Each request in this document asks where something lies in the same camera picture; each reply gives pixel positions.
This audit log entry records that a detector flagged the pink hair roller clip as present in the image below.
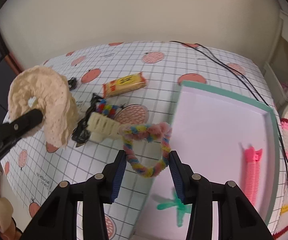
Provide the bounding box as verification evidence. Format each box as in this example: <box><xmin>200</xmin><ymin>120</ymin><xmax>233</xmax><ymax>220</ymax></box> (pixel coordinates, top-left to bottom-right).
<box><xmin>240</xmin><ymin>145</ymin><xmax>263</xmax><ymax>206</ymax></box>

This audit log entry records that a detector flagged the green pipe cleaner bow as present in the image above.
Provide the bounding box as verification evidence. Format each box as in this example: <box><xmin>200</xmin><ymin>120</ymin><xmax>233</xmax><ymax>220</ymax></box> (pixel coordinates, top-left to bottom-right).
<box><xmin>151</xmin><ymin>187</ymin><xmax>192</xmax><ymax>228</ymax></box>

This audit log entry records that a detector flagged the black toy car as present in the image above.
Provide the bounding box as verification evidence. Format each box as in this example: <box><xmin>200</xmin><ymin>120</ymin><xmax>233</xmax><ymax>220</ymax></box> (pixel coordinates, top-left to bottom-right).
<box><xmin>68</xmin><ymin>77</ymin><xmax>77</xmax><ymax>90</ymax></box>

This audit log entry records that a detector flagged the cream plastic rack piece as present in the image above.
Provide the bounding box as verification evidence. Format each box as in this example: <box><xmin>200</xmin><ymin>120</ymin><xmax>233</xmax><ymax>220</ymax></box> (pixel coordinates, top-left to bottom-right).
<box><xmin>87</xmin><ymin>112</ymin><xmax>121</xmax><ymax>143</ymax></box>

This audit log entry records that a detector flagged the rainbow pipe cleaner loop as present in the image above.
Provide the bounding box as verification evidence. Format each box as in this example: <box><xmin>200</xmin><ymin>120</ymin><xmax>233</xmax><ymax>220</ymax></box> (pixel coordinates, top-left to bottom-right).
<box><xmin>119</xmin><ymin>122</ymin><xmax>172</xmax><ymax>178</ymax></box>

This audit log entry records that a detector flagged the yellow snack cracker packet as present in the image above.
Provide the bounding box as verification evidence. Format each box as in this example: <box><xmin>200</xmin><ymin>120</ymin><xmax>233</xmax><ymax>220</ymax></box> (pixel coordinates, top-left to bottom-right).
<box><xmin>103</xmin><ymin>72</ymin><xmax>147</xmax><ymax>98</ymax></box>

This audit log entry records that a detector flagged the teal rimmed white tray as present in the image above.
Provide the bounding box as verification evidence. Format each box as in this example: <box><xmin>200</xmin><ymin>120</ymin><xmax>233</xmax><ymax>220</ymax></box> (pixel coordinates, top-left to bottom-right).
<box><xmin>133</xmin><ymin>81</ymin><xmax>279</xmax><ymax>239</ymax></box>

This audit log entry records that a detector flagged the fruit pattern grid tablecloth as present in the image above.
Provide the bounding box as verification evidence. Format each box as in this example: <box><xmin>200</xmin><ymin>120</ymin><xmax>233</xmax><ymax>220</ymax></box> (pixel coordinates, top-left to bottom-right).
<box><xmin>2</xmin><ymin>42</ymin><xmax>281</xmax><ymax>239</ymax></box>

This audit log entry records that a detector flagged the white cutout shelf unit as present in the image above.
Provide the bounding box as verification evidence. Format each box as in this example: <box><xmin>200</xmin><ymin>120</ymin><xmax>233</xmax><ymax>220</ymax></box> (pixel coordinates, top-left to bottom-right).
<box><xmin>263</xmin><ymin>0</ymin><xmax>288</xmax><ymax>113</ymax></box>

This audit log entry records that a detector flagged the black cable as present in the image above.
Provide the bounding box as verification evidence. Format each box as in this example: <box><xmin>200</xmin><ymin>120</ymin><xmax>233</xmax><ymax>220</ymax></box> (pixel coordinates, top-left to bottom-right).
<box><xmin>193</xmin><ymin>42</ymin><xmax>288</xmax><ymax>181</ymax></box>
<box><xmin>170</xmin><ymin>40</ymin><xmax>288</xmax><ymax>205</ymax></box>

